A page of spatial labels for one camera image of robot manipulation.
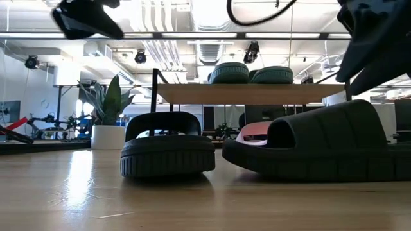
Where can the black horizontal crossbar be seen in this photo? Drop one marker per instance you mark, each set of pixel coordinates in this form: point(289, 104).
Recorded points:
point(241, 35)

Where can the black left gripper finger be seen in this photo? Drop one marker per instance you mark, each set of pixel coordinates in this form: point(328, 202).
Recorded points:
point(83, 29)

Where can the white ceiling column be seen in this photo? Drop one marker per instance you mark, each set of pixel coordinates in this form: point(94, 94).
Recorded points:
point(65, 75)

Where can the background robot workstation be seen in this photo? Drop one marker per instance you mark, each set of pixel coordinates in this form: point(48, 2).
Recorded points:
point(69, 123)

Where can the green rubber slide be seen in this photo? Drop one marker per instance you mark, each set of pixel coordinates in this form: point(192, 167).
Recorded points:
point(229, 75)
point(273, 77)

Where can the black partition panel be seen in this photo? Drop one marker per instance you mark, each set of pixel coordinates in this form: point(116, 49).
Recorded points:
point(257, 112)

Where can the wooden shelf with black frame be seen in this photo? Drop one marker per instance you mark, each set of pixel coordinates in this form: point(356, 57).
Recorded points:
point(244, 94)

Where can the black rubber slide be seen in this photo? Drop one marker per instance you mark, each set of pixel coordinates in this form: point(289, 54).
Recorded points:
point(167, 157)
point(321, 154)

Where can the silver ventilation duct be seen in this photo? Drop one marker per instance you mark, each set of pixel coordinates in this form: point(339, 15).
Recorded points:
point(210, 53)

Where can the pink rubber slide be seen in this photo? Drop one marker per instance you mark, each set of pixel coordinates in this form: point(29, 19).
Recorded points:
point(253, 131)

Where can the black metal table frame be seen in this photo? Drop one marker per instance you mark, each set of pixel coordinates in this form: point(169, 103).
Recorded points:
point(48, 147)

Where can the green plant in white pot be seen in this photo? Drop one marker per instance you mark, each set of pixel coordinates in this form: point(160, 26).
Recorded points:
point(107, 138)

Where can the black hanging ceiling camera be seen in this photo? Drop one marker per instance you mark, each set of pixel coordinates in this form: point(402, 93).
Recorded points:
point(251, 53)

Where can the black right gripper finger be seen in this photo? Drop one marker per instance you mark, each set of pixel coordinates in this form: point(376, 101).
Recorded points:
point(369, 51)
point(385, 75)

